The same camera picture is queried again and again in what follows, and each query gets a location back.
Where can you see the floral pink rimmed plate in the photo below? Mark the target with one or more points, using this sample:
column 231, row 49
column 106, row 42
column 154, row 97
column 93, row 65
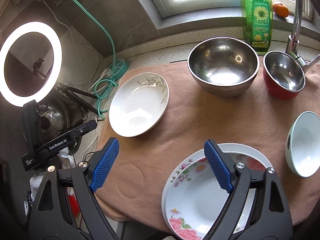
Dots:
column 193, row 199

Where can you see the teal cable reel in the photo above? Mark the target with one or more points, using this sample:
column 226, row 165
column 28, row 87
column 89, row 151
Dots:
column 118, row 69

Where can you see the orange tangerine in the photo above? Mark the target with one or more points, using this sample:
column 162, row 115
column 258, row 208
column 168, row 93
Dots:
column 281, row 10

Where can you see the chrome kitchen faucet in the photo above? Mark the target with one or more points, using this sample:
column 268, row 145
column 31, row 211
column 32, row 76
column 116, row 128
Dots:
column 293, row 39

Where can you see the large stainless steel bowl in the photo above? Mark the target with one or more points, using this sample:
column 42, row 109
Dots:
column 223, row 66

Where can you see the pale green ceramic bowl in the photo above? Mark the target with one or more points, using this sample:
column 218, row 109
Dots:
column 302, row 145

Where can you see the pink towel mat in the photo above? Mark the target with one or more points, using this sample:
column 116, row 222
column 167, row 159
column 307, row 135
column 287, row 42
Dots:
column 134, row 186

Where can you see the white ring light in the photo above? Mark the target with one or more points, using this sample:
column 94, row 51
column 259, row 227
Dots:
column 31, row 59

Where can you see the black tripod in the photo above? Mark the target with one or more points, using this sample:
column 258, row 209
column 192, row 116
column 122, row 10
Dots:
column 72, row 93

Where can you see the green dish soap bottle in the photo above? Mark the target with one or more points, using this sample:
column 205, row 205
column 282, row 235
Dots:
column 258, row 19

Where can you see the red steel-lined small bowl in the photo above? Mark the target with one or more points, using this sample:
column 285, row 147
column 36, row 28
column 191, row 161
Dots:
column 283, row 76

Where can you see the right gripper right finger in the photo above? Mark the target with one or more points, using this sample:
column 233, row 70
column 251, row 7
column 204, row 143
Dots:
column 269, row 216

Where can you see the steel pot lid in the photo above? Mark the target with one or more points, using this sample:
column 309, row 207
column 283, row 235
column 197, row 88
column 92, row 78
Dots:
column 54, row 118

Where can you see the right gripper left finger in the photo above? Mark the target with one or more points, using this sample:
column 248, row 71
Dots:
column 51, row 216

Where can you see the white plate with leaf pattern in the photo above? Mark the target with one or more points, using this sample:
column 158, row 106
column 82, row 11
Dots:
column 139, row 104

